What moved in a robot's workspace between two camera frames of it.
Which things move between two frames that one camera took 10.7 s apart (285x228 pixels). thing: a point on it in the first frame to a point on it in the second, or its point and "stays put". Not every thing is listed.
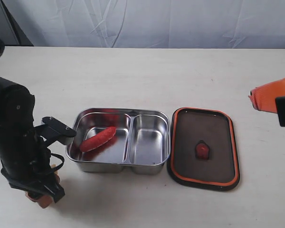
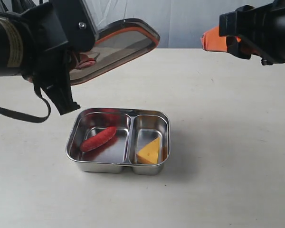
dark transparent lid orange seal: (202, 151) to (116, 43)
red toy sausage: (98, 139) stays put
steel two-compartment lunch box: (113, 140) stays put
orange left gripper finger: (44, 201) to (84, 61)
